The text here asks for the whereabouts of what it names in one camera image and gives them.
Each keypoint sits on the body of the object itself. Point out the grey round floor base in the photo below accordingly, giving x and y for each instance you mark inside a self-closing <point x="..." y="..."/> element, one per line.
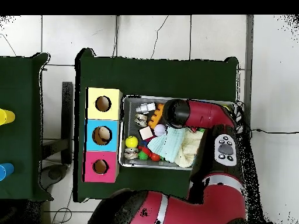
<point x="55" y="173"/>

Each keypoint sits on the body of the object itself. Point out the dark green tablecloth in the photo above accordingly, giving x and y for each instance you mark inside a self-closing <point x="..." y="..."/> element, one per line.
<point x="21" y="81"/>
<point x="163" y="77"/>

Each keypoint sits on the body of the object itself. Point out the wooden box with three holes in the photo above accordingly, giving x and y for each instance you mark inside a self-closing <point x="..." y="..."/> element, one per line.
<point x="102" y="113"/>

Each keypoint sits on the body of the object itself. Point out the wooden cube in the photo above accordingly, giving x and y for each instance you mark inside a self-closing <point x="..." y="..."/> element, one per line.
<point x="146" y="133"/>

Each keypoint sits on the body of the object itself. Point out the white baseball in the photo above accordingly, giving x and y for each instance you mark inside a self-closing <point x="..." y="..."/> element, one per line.
<point x="160" y="130"/>

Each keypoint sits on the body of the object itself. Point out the yellow plastic cup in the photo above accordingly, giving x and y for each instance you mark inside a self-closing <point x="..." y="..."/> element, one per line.
<point x="8" y="116"/>

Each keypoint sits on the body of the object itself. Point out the yellow smiley ball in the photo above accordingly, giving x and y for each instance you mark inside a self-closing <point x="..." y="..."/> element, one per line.
<point x="131" y="141"/>

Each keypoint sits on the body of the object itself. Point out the cream waffle cloth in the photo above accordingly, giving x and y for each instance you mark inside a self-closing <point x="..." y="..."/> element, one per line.
<point x="188" y="151"/>

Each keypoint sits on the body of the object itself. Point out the black upright panel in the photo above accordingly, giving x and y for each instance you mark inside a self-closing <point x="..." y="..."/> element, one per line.
<point x="67" y="116"/>

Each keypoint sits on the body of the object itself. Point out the blue plastic cup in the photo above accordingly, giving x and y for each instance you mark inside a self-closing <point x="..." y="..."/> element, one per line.
<point x="7" y="170"/>

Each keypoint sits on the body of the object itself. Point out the shallow metal mesh bin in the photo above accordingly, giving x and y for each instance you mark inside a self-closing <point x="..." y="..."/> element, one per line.
<point x="129" y="121"/>

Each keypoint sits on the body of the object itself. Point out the light blue waffle cloth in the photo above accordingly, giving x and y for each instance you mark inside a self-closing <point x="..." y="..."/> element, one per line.
<point x="168" y="144"/>

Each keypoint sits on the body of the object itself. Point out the orange plastic comb block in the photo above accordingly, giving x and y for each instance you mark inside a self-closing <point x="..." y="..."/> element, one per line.
<point x="156" y="116"/>

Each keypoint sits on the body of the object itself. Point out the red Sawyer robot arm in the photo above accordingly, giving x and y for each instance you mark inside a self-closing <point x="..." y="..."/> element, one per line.
<point x="210" y="205"/>

